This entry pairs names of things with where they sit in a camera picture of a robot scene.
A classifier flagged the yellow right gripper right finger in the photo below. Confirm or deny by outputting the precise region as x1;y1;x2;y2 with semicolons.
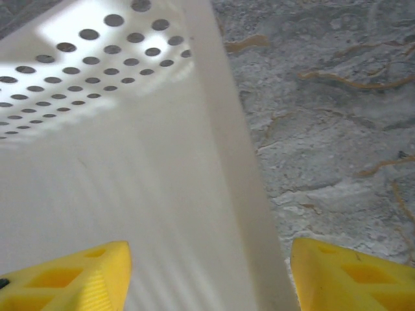
289;237;415;311

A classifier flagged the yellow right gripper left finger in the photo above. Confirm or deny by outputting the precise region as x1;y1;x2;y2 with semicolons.
0;240;133;311

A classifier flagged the white perforated plastic basket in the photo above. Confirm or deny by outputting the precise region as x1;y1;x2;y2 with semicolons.
0;0;294;311

